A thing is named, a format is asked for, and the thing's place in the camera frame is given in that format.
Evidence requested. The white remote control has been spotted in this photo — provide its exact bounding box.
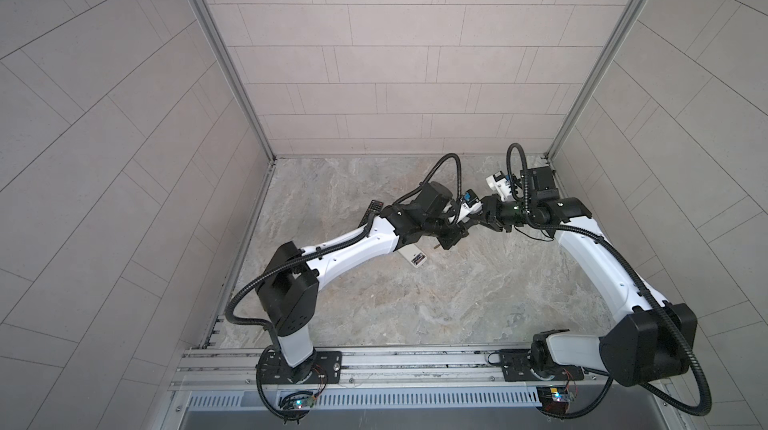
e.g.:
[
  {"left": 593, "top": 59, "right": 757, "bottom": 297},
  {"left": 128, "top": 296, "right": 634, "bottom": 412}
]
[{"left": 398, "top": 244, "right": 427, "bottom": 268}]

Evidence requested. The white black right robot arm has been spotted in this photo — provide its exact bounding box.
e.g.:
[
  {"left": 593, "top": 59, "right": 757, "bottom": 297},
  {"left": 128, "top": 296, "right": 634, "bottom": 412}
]
[{"left": 462, "top": 167, "right": 705, "bottom": 386}]

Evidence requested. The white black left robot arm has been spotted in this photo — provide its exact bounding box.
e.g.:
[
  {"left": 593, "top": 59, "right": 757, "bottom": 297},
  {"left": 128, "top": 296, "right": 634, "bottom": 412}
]
[{"left": 255, "top": 182, "right": 481, "bottom": 369}]

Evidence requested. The black remote control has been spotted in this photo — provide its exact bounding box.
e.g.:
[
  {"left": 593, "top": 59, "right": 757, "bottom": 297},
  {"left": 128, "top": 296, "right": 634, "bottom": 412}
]
[{"left": 360, "top": 199, "right": 384, "bottom": 226}]

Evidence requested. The right circuit board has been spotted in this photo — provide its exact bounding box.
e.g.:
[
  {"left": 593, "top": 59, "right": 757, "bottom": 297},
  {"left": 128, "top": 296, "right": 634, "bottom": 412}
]
[{"left": 536, "top": 386, "right": 575, "bottom": 415}]

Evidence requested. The circuit board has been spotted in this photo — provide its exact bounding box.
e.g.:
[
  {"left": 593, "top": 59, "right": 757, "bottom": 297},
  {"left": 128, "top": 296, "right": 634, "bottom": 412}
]
[
  {"left": 279, "top": 390, "right": 319, "bottom": 412},
  {"left": 536, "top": 386, "right": 575, "bottom": 415}
]

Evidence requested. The left circuit board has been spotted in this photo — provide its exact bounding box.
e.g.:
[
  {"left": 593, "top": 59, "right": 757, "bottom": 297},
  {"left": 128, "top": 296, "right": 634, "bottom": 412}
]
[{"left": 279, "top": 390, "right": 319, "bottom": 412}]

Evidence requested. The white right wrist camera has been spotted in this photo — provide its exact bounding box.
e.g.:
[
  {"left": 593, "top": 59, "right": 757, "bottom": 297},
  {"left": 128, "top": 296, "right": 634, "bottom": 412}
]
[{"left": 486, "top": 170, "right": 516, "bottom": 202}]

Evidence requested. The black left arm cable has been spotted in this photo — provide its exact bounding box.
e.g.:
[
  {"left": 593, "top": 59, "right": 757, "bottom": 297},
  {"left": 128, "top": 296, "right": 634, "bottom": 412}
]
[{"left": 224, "top": 152, "right": 464, "bottom": 335}]

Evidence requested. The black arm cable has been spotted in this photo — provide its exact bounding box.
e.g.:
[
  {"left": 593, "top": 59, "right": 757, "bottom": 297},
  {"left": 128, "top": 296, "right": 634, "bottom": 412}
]
[
  {"left": 505, "top": 142, "right": 713, "bottom": 418},
  {"left": 224, "top": 152, "right": 464, "bottom": 335}
]

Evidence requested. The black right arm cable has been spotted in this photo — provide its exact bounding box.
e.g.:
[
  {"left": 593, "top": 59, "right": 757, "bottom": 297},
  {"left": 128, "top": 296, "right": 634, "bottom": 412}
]
[{"left": 505, "top": 142, "right": 713, "bottom": 418}]

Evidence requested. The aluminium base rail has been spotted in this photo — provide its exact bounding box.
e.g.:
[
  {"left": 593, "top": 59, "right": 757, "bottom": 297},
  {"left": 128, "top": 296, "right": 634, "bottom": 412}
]
[{"left": 152, "top": 345, "right": 692, "bottom": 429}]

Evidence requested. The aluminium corner post right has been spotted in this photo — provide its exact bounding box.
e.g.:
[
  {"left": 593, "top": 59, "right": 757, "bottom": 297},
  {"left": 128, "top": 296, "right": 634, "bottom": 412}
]
[{"left": 545, "top": 0, "right": 648, "bottom": 161}]

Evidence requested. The aluminium corner post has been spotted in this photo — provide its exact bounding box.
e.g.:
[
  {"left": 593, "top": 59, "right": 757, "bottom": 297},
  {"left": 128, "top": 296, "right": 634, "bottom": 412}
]
[
  {"left": 188, "top": 0, "right": 276, "bottom": 163},
  {"left": 545, "top": 0, "right": 648, "bottom": 161}
]

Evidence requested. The aluminium corner post left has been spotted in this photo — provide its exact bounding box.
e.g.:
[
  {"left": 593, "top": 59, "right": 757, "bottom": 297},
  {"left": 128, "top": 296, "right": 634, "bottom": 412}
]
[{"left": 188, "top": 0, "right": 276, "bottom": 163}]

